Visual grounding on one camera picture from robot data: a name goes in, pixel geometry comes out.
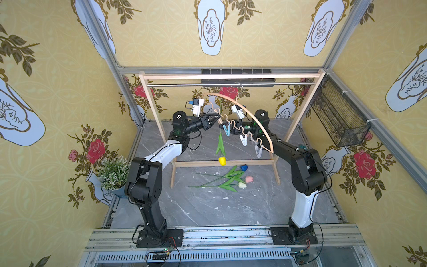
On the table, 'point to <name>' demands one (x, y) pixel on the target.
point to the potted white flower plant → (113, 173)
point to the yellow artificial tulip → (221, 151)
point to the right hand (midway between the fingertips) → (219, 131)
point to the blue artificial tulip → (232, 173)
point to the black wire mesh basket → (342, 117)
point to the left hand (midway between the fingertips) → (222, 116)
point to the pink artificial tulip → (232, 177)
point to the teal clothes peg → (227, 132)
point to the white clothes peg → (244, 140)
